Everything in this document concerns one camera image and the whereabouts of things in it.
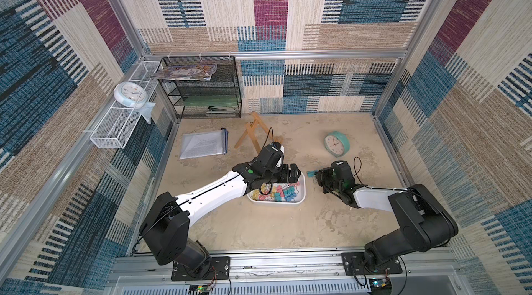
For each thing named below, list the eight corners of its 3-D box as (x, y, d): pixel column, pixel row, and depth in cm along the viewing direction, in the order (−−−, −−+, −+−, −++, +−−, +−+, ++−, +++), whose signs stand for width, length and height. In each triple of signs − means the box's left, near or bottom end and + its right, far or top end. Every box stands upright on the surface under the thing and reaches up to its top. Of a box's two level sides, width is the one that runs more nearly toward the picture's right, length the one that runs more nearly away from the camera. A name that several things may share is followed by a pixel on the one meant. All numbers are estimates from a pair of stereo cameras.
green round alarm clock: (339, 160, 103) (345, 146, 94) (322, 146, 108) (327, 132, 99) (346, 154, 105) (353, 140, 96) (329, 141, 111) (334, 126, 102)
